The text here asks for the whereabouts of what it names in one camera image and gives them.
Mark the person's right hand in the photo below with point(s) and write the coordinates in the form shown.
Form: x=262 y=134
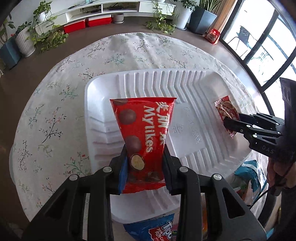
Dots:
x=285 y=170

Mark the trailing pothos plant left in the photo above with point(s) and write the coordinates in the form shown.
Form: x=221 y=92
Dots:
x=45 y=33

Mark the red storage box right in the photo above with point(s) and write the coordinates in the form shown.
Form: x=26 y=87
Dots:
x=99 y=20

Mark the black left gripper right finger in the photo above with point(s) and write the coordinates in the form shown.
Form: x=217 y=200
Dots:
x=228 y=217

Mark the small empty grey pot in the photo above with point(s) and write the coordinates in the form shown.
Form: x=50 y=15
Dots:
x=118 y=18

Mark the red bag on floor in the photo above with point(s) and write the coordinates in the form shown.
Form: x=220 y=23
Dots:
x=213 y=36

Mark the teal blue snack bag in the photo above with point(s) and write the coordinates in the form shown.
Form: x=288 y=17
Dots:
x=250 y=171

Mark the dark blue square planter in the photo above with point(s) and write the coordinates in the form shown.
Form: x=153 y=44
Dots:
x=201 y=20

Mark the white TV cabinet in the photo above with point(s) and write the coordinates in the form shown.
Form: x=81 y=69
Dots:
x=88 y=9

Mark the white ribbed plant pot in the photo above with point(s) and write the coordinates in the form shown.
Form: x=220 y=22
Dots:
x=25 y=43

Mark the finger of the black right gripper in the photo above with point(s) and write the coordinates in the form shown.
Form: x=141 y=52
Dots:
x=261 y=119
x=249 y=133

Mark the trailing pothos plant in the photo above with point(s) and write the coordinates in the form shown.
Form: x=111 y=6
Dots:
x=45 y=33
x=159 y=21

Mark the small red snack packet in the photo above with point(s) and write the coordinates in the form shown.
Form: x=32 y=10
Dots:
x=225 y=109

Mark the white plastic tray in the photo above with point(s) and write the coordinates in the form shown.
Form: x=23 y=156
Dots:
x=196 y=135

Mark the red storage box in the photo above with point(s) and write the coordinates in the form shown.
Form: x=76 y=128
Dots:
x=74 y=26
x=99 y=20

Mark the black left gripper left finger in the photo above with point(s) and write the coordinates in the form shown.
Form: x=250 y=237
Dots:
x=61 y=217

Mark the red storage box left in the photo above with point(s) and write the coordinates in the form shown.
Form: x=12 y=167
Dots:
x=74 y=26

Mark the floral white tablecloth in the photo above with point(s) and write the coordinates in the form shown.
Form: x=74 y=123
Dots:
x=51 y=143

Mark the red Mylikes chocolate bag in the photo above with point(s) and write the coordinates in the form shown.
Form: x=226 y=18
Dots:
x=143 y=123

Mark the balcony chair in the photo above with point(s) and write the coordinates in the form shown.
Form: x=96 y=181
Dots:
x=246 y=38

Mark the white tall plant pot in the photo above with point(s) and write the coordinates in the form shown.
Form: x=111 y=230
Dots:
x=181 y=15

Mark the trailing pothos plant right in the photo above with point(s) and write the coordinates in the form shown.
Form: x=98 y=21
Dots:
x=159 y=21

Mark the blue square planter left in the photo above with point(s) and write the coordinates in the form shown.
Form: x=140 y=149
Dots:
x=10 y=53

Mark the blue Tipo cake packet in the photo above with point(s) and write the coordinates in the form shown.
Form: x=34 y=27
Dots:
x=154 y=229

